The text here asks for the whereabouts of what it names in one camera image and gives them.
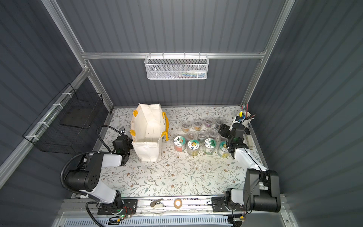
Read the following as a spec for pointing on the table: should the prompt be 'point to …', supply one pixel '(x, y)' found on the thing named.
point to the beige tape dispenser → (157, 204)
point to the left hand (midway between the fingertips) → (127, 138)
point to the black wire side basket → (64, 125)
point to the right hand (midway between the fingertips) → (230, 126)
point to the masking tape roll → (177, 206)
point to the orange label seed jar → (197, 125)
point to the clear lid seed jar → (208, 121)
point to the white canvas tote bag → (149, 123)
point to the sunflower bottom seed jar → (193, 147)
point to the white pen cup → (243, 115)
